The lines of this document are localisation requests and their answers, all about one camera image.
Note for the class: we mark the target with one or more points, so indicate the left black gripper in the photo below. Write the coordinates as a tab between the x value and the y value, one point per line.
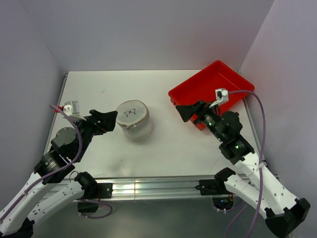
107	121

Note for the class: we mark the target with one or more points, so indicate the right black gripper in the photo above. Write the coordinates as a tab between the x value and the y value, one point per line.
199	108

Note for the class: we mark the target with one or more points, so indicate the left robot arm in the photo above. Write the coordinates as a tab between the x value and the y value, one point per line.
27	209

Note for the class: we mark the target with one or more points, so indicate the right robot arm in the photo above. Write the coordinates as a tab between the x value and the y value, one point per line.
282	211

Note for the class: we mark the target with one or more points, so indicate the red plastic tray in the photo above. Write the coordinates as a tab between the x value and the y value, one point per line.
203	84

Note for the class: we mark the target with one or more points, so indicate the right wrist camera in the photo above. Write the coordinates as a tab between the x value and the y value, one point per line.
221	97

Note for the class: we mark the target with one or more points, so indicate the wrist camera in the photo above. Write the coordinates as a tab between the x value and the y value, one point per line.
71	109
221	97

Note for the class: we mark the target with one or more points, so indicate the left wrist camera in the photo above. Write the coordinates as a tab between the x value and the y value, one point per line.
71	109

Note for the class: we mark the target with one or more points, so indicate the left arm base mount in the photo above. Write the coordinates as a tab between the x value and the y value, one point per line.
92	200

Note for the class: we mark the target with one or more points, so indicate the aluminium rail frame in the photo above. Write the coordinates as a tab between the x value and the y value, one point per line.
169	163

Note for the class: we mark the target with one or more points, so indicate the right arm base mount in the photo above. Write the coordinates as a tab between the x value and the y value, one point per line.
222	200

